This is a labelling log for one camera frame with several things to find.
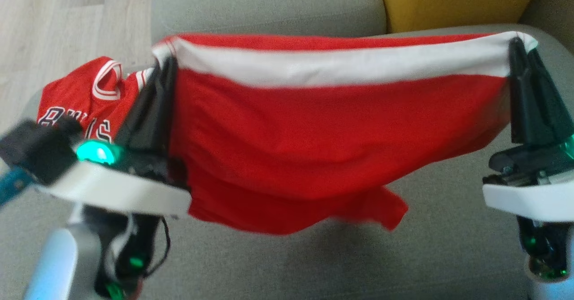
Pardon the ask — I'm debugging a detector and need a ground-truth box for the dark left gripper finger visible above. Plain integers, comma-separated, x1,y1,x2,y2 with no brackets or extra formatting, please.
117,69,160,152
150,58,178,157

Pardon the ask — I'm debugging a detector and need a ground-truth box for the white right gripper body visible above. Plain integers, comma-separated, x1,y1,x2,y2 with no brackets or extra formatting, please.
482,134,574,223

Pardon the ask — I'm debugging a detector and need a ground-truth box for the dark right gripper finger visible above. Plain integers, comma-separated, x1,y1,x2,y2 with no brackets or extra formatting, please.
508,38,539,145
527,49,574,144

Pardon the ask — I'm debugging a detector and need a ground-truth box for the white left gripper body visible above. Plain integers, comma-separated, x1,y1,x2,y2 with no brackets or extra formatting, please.
36,139,193,217

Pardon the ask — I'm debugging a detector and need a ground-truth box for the red white basketball jersey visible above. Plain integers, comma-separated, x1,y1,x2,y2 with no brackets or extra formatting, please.
38,57,156,144

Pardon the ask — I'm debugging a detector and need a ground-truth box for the red shorts white waistband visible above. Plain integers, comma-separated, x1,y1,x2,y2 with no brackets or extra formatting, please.
152,31,539,236

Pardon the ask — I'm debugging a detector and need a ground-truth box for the grey-brown sofa cushion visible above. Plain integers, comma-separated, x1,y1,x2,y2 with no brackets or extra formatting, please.
519,0,574,55

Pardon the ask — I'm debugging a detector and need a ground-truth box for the large grey sofa ottoman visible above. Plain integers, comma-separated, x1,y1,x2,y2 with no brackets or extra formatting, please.
0,23,574,300

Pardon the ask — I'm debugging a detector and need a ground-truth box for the grey sofa seat cushion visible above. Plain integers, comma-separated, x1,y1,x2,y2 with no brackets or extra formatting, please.
150,0,387,46

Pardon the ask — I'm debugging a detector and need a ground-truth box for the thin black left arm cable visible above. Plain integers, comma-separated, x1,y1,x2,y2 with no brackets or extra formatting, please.
146,217,172,277

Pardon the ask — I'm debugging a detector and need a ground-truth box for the teal connector left camera cable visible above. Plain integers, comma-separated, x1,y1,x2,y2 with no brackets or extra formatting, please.
0,167,36,208

